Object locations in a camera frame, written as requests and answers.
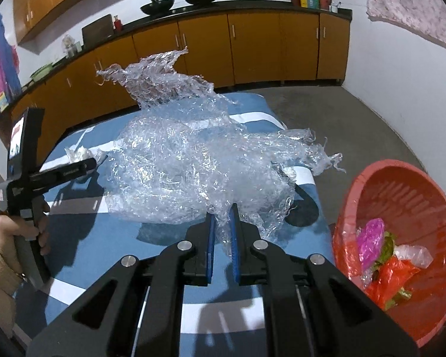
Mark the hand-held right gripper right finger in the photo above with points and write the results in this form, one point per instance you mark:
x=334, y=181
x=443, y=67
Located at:
x=235, y=247

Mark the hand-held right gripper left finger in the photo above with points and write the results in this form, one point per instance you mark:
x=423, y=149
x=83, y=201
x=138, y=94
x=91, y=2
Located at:
x=210, y=247

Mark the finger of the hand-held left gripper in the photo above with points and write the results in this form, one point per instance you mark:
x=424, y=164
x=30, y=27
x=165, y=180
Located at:
x=67, y=173

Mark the small clear plastic piece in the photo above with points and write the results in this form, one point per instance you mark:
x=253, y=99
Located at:
x=80, y=154

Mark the large clear plastic wrap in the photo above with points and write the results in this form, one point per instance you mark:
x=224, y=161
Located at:
x=178, y=163

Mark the orange plastic bag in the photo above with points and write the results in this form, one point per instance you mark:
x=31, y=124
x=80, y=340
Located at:
x=351, y=256
x=392, y=279

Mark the magenta plastic bag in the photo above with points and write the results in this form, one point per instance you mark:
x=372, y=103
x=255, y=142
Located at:
x=371, y=241

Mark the yellow-green plastic bag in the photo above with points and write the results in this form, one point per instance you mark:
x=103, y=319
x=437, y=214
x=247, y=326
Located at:
x=387, y=247

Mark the clear plastic bag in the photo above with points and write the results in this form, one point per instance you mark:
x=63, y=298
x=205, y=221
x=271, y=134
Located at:
x=414, y=256

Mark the red plastic basket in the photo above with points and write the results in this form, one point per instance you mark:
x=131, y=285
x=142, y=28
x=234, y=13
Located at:
x=412, y=200

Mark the person's left forearm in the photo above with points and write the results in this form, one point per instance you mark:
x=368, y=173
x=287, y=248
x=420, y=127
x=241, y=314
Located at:
x=0, y=267

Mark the person's left hand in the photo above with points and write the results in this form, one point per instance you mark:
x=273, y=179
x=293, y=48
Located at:
x=11, y=227

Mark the colourful packet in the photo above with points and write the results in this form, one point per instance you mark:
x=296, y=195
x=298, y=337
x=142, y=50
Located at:
x=2, y=101

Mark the green basin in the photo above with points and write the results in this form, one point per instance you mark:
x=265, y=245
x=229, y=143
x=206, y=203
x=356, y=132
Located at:
x=41, y=71

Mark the pink hanging cloth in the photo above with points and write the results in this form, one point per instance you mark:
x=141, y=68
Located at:
x=0, y=67

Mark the glass jar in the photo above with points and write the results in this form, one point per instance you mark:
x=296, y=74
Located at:
x=70, y=46

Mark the brown cutting board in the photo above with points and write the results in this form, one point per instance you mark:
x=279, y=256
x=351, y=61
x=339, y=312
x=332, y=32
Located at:
x=97, y=30

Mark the red bottle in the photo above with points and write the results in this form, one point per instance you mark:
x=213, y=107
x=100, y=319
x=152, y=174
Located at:
x=117, y=24

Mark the wooden lower kitchen cabinets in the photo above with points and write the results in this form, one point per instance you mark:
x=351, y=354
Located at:
x=264, y=48

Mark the small metal cup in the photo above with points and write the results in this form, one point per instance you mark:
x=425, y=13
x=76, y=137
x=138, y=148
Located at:
x=334, y=7

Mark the floral hanging cloth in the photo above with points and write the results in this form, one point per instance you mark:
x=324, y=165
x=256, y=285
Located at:
x=416, y=3

